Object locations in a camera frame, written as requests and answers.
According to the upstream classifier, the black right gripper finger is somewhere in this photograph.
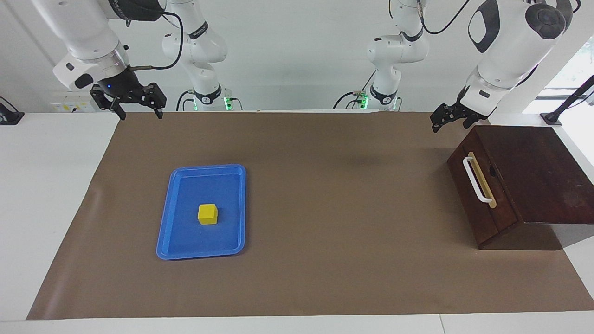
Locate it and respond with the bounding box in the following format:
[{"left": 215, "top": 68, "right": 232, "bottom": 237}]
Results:
[
  {"left": 142, "top": 83, "right": 168, "bottom": 120},
  {"left": 90, "top": 86, "right": 127, "bottom": 121}
]

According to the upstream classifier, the wooden drawer with white handle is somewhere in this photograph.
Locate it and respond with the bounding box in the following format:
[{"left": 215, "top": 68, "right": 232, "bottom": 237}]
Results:
[{"left": 447, "top": 132, "right": 520, "bottom": 250}]

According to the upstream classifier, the yellow cube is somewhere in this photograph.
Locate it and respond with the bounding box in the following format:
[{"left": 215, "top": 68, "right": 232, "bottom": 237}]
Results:
[{"left": 198, "top": 204, "right": 219, "bottom": 225}]

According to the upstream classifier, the dark brown wooden cabinet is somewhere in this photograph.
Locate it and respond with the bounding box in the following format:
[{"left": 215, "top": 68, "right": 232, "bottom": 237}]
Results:
[{"left": 447, "top": 125, "right": 594, "bottom": 251}]

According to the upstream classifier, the black table clamp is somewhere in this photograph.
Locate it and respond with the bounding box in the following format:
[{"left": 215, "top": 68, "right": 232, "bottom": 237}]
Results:
[{"left": 0, "top": 96, "right": 25, "bottom": 126}]

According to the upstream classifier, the blue plastic tray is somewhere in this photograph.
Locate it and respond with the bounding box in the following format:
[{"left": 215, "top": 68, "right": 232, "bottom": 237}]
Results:
[{"left": 156, "top": 164, "right": 246, "bottom": 261}]

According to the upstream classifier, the brown table mat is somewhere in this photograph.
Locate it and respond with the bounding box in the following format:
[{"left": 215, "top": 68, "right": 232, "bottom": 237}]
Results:
[{"left": 26, "top": 110, "right": 594, "bottom": 321}]

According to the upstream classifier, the black right arm base cable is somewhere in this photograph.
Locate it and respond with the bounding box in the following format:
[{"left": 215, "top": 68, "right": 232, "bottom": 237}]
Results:
[{"left": 175, "top": 90, "right": 196, "bottom": 112}]

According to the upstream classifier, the black arm base cable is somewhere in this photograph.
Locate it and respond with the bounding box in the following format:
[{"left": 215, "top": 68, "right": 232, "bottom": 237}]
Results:
[
  {"left": 175, "top": 90, "right": 196, "bottom": 112},
  {"left": 333, "top": 70, "right": 377, "bottom": 110}
]

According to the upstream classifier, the white wall socket box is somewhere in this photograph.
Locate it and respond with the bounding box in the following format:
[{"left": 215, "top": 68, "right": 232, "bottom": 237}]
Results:
[{"left": 50, "top": 90, "right": 96, "bottom": 113}]

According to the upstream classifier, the black right arm gripper cable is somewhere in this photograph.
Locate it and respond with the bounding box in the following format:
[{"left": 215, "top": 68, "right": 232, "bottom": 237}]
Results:
[{"left": 129, "top": 12, "right": 185, "bottom": 71}]

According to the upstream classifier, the black arm gripper cable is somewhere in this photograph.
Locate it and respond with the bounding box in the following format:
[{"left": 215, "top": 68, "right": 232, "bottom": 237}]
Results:
[
  {"left": 416, "top": 0, "right": 471, "bottom": 35},
  {"left": 129, "top": 12, "right": 185, "bottom": 71}
]

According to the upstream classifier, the black left arm gripper cable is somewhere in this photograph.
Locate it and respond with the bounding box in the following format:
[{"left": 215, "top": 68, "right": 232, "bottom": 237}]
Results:
[{"left": 416, "top": 0, "right": 471, "bottom": 35}]

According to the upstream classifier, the black camera stand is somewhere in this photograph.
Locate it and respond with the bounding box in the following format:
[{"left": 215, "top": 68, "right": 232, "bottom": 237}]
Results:
[{"left": 540, "top": 74, "right": 594, "bottom": 127}]

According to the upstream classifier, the black left arm base cable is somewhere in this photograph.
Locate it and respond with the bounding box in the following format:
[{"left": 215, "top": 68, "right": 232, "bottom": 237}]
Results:
[{"left": 333, "top": 70, "right": 377, "bottom": 110}]

